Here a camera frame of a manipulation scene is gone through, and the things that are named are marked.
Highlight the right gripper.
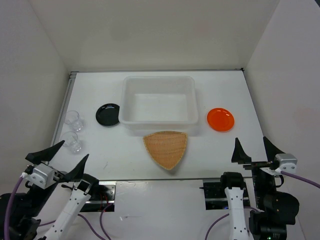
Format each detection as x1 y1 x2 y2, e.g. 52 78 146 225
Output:
231 134 288 208

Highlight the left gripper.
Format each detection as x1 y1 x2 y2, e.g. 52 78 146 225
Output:
26 138 90 216

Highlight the clear plastic cup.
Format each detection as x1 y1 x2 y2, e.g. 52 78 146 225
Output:
60 131 82 153
64 110 84 132

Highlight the orange round plate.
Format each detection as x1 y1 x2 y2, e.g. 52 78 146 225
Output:
206 107 235 132

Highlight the black round plate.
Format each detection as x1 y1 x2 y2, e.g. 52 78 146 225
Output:
95 103 120 127

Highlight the woven bamboo triangular basket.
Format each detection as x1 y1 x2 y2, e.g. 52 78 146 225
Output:
143 131 188 171

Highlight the translucent white plastic bin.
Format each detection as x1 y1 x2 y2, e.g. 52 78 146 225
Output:
118 76 199 132

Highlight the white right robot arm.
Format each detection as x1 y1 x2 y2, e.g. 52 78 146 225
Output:
219 137 300 240

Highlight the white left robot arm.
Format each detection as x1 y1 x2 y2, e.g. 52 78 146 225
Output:
0 141 100 240

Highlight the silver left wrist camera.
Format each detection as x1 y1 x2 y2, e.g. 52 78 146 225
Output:
21 163 56 189

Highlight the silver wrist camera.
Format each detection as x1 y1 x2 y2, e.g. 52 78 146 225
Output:
260 153 298 176
21 163 56 189

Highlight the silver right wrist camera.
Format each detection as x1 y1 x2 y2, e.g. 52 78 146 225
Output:
260 153 298 176

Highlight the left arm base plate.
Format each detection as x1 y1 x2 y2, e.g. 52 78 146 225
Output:
80 181 117 213

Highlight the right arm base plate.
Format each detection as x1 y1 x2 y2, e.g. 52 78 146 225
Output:
199 178 258 211

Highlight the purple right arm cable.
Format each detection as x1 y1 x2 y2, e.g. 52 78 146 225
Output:
204 170 320 240

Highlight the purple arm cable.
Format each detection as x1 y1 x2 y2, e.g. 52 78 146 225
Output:
3 174 27 240
204 170 320 240

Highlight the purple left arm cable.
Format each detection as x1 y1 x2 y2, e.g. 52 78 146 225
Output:
3 174 27 240

